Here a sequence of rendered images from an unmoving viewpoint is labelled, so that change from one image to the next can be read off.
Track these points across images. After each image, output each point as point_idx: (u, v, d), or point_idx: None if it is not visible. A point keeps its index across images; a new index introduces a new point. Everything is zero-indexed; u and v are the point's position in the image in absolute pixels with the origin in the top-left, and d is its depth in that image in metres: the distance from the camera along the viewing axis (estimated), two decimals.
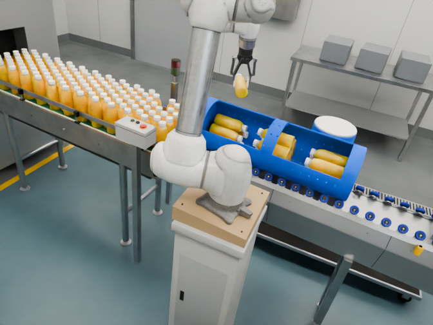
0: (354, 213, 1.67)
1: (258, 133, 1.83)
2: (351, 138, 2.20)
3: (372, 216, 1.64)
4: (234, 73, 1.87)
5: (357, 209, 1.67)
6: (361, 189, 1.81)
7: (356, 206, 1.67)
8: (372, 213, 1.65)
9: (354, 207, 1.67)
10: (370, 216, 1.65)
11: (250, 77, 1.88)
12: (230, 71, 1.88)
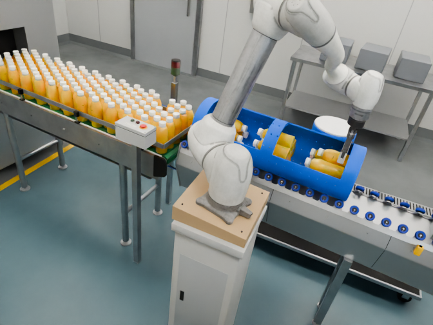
0: (354, 213, 1.67)
1: (258, 133, 1.83)
2: None
3: (372, 216, 1.64)
4: None
5: (357, 209, 1.67)
6: (361, 189, 1.81)
7: (356, 206, 1.67)
8: (372, 213, 1.65)
9: (354, 207, 1.67)
10: (370, 216, 1.65)
11: (352, 143, 1.69)
12: (344, 150, 1.59)
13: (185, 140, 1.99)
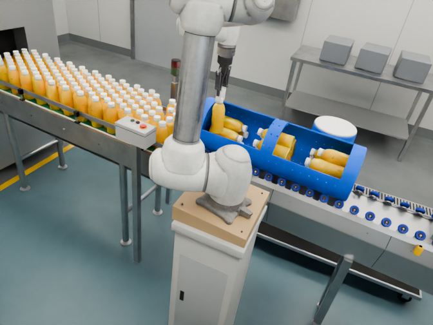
0: (354, 213, 1.67)
1: (258, 133, 1.83)
2: (351, 138, 2.20)
3: (372, 216, 1.64)
4: (221, 83, 1.79)
5: (357, 209, 1.67)
6: (361, 189, 1.81)
7: (356, 206, 1.67)
8: (372, 213, 1.65)
9: (354, 207, 1.67)
10: (370, 216, 1.65)
11: None
12: (226, 82, 1.80)
13: None
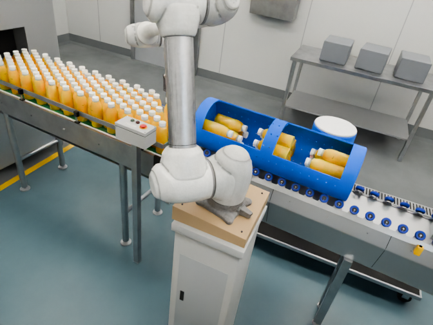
0: (354, 213, 1.67)
1: (258, 133, 1.83)
2: (351, 138, 2.20)
3: (372, 216, 1.64)
4: None
5: (357, 209, 1.67)
6: (361, 189, 1.81)
7: (356, 206, 1.67)
8: (372, 213, 1.65)
9: (354, 207, 1.67)
10: (370, 216, 1.65)
11: None
12: None
13: None
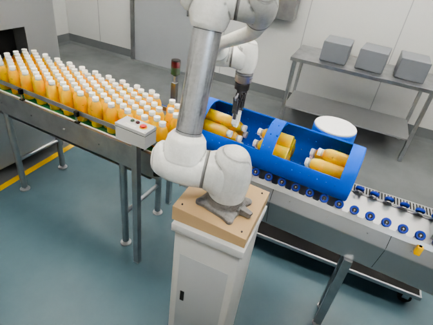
0: (354, 213, 1.67)
1: (258, 133, 1.83)
2: (351, 138, 2.20)
3: (372, 216, 1.64)
4: None
5: (357, 209, 1.67)
6: (361, 189, 1.81)
7: (356, 206, 1.67)
8: (372, 213, 1.65)
9: (354, 207, 1.67)
10: (370, 216, 1.65)
11: (232, 111, 1.83)
12: None
13: None
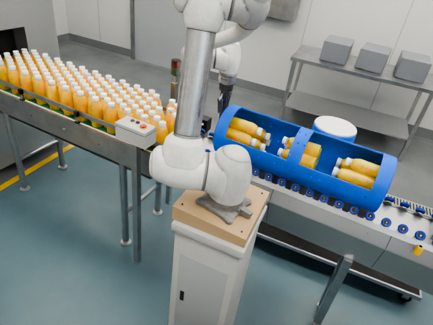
0: (356, 207, 1.67)
1: (283, 142, 1.78)
2: (351, 138, 2.20)
3: (372, 217, 1.64)
4: (223, 111, 1.85)
5: (351, 209, 1.68)
6: None
7: (351, 211, 1.67)
8: (373, 214, 1.64)
9: (353, 212, 1.67)
10: (370, 216, 1.65)
11: None
12: (220, 111, 1.84)
13: None
